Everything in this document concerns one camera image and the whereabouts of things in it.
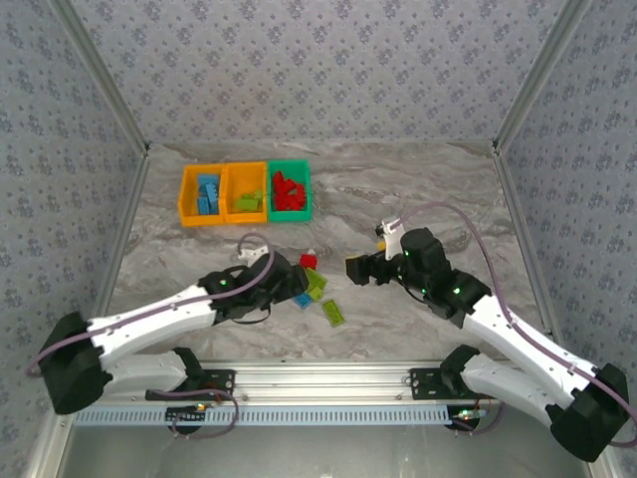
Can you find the blue lego brick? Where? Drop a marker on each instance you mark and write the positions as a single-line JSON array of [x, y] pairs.
[[216, 203], [303, 300], [204, 205], [213, 191], [208, 179]]

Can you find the red lego brick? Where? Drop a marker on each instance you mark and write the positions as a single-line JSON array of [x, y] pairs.
[[308, 260], [297, 191], [280, 200], [283, 189], [277, 179], [297, 203]]

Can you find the small lime green lego brick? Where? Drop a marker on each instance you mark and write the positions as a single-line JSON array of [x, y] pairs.
[[258, 195]]

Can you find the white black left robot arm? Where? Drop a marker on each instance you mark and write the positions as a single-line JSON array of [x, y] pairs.
[[149, 326]]

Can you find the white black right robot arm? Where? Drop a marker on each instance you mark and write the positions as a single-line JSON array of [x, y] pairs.
[[522, 388]]

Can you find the green plastic bin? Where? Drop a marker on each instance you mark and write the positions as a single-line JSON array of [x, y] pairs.
[[288, 215]]

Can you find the orange plastic bin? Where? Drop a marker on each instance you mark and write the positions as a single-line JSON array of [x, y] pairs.
[[239, 181], [189, 199]]

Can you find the small circuit board with LED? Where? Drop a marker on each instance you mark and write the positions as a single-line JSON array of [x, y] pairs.
[[460, 423], [181, 414]]

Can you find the grey metal panel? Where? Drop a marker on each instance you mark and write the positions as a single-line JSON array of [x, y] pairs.
[[323, 453]]

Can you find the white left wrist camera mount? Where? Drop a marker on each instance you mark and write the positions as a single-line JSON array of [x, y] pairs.
[[251, 255]]

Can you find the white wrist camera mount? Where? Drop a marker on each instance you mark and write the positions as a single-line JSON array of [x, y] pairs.
[[391, 239], [251, 255]]

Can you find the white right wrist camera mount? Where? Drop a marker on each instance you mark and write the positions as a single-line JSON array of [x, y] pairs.
[[391, 239]]

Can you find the aluminium mounting rail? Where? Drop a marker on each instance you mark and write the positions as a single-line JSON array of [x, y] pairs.
[[323, 381]]

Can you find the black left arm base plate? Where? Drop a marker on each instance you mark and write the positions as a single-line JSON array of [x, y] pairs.
[[221, 381]]

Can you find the aluminium table side rail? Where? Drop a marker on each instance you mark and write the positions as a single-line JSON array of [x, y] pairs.
[[130, 204], [517, 209]]

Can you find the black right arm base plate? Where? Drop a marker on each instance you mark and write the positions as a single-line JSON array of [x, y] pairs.
[[423, 388]]

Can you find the aluminium frame post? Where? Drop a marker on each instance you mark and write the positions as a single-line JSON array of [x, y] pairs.
[[102, 74], [539, 74]]

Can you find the aluminium frame leg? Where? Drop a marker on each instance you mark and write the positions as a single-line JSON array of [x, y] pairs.
[[614, 470], [47, 448]]

